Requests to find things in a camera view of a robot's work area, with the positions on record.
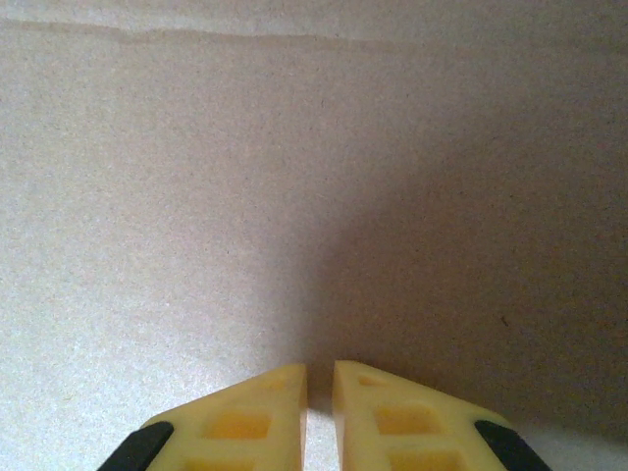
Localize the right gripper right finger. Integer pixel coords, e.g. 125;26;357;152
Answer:
333;360;542;471

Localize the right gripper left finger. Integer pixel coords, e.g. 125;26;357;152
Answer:
100;362;310;471

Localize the brown cardboard paper box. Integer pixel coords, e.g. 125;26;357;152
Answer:
0;0;628;471

